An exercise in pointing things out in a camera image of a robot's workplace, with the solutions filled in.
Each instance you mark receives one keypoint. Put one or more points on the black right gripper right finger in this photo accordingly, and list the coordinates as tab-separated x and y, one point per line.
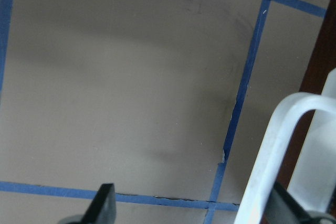
283	209

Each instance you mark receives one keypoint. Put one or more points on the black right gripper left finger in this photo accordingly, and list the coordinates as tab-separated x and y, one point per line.
103	207

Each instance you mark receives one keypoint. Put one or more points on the wooden drawer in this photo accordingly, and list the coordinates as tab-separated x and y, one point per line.
321	62

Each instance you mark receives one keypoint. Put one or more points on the white plastic drawer handle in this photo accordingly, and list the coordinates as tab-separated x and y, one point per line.
312	184

